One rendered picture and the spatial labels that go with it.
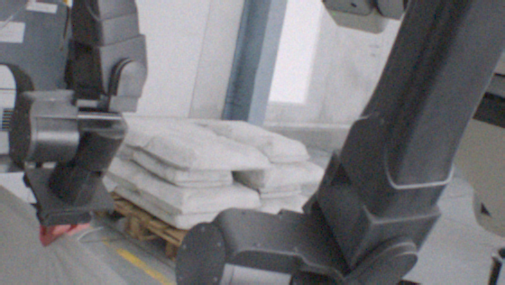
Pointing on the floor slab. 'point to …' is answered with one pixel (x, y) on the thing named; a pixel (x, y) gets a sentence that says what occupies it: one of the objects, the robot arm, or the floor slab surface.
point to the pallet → (145, 225)
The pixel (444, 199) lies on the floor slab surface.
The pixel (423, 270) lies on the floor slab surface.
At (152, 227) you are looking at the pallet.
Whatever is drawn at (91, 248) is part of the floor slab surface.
